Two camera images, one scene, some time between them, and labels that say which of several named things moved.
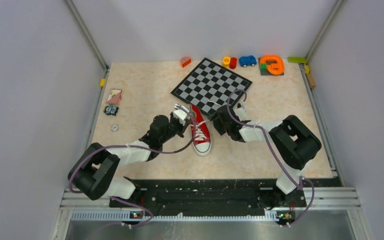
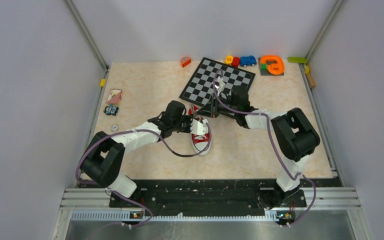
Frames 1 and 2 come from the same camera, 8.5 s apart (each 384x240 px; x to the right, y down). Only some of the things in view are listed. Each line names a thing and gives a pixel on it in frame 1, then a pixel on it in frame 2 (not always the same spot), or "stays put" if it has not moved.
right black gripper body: (221, 128) to (219, 109)
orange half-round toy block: (185, 61) stays put
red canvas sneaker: (201, 142) stays put
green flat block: (297, 59) stays put
